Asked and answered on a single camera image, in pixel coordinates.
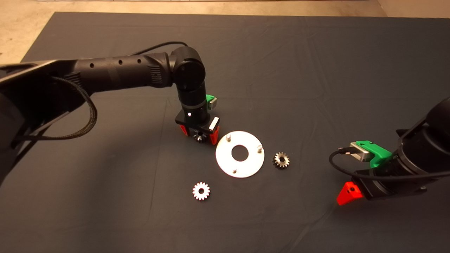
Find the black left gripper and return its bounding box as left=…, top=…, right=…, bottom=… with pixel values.
left=175, top=104, right=220, bottom=145

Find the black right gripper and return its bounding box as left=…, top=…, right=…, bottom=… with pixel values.
left=336, top=159, right=428, bottom=206

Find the round metal carrier plate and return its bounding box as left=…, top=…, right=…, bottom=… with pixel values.
left=215, top=131, right=265, bottom=179

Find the bright steel planetary gear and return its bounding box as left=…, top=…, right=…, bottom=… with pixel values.
left=192, top=182, right=211, bottom=201

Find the dark grey table cloth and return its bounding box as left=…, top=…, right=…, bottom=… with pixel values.
left=0, top=12, right=450, bottom=253

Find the black camera cable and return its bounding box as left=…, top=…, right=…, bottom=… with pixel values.
left=329, top=148, right=450, bottom=182

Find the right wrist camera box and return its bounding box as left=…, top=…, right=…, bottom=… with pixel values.
left=350, top=142, right=371, bottom=163

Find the right green camera mount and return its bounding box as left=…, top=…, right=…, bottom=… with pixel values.
left=355, top=141, right=393, bottom=168

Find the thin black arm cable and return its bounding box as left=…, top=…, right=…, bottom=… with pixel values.
left=130, top=41, right=188, bottom=57

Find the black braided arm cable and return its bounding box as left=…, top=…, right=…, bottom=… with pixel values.
left=12, top=76, right=98, bottom=142

